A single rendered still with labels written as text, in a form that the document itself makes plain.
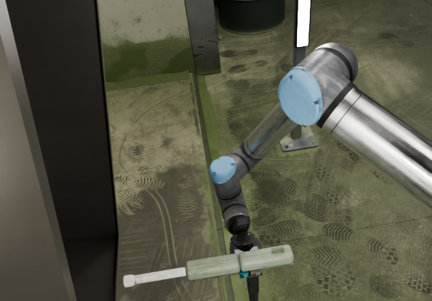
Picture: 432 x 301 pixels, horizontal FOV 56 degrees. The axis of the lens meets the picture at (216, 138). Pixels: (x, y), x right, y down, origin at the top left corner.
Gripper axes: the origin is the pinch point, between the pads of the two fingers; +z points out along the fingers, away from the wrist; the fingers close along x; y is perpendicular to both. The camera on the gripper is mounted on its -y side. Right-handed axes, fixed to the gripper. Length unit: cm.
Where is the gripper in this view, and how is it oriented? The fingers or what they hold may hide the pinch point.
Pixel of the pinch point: (251, 269)
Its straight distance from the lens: 123.7
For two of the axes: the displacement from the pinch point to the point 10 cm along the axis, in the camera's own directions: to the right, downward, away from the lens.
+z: 1.5, 5.5, -8.2
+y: 0.6, 8.2, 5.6
